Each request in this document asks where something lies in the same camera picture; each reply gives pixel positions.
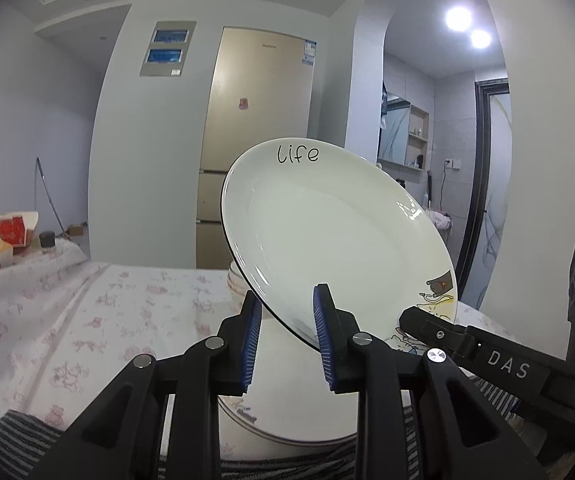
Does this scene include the floral tablecloth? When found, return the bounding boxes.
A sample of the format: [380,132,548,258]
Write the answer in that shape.
[0,240,523,461]

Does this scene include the grey wall electrical panel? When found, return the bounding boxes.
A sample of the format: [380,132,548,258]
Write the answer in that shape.
[140,21,197,78]

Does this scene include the black framed glass door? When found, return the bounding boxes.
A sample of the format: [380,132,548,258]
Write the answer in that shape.
[455,77,511,307]

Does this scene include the red carton box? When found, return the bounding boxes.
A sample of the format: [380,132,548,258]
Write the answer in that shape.
[0,211,39,256]

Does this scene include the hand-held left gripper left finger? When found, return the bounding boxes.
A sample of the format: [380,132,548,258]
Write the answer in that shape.
[27,290,263,480]

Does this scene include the thin metal pole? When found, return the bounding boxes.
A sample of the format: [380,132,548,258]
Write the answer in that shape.
[36,157,68,237]

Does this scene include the beige refrigerator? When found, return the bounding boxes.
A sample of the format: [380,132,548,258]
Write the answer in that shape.
[196,26,318,270]

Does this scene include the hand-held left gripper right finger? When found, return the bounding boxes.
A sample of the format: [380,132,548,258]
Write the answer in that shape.
[312,284,549,480]

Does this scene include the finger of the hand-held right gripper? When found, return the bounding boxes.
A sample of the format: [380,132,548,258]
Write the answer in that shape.
[398,306,481,361]

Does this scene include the bathroom mirror cabinet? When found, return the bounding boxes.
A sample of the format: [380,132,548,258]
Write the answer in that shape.
[380,91,431,171]

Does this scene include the white plate with cartoon print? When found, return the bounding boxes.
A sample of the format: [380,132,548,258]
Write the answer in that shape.
[220,136,458,358]

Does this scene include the grey striped cloth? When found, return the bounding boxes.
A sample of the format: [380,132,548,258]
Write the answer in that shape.
[0,377,523,480]

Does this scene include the white bowl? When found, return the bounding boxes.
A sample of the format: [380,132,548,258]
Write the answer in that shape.
[226,260,249,294]

